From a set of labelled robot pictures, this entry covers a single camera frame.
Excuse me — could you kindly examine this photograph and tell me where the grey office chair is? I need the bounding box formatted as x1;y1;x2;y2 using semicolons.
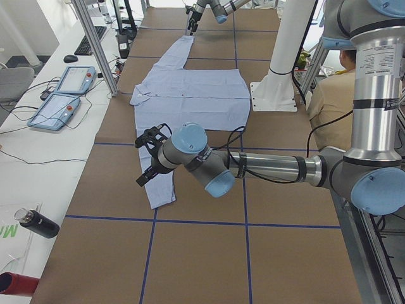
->
1;67;34;103

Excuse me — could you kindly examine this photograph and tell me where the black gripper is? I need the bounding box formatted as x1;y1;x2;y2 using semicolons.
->
186;6;203;35
136;156;173;186

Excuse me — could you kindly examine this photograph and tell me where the white camera pole base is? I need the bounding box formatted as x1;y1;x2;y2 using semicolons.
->
251;0;318;112

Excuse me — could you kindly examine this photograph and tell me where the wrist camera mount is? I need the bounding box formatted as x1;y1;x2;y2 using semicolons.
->
134;123;172;158

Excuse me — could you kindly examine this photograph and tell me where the upper blue teach pendant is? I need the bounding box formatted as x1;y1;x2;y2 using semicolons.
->
54;66;97;95

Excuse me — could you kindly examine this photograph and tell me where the red cylinder bottle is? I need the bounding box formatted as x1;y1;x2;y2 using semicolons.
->
1;272;40;296

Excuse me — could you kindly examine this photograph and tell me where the aluminium frame post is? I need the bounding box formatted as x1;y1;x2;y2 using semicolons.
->
72;0;118;97

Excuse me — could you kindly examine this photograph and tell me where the black keyboard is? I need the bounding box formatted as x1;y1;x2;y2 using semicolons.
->
74;25;108;56

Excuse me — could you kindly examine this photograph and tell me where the blue teach pendant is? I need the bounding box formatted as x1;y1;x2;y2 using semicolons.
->
27;93;80;131
54;66;97;95

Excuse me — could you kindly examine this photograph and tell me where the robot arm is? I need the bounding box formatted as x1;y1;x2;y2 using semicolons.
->
185;0;249;35
130;1;404;215

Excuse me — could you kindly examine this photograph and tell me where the lower blue teach pendant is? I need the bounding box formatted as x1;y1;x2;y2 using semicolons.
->
27;93;80;131

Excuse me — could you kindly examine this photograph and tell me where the black computer mouse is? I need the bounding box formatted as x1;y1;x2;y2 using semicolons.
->
63;54;78;63

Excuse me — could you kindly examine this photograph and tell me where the light blue striped shirt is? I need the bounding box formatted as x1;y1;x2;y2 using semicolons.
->
130;35;251;209

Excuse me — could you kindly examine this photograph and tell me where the person in beige shirt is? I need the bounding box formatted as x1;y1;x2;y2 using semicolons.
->
307;50;356;151

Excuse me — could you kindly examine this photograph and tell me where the black water bottle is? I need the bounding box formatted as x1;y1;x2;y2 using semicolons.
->
15;208;59;239

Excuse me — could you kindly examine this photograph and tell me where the black box with label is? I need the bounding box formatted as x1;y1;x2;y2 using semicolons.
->
116;34;130;59

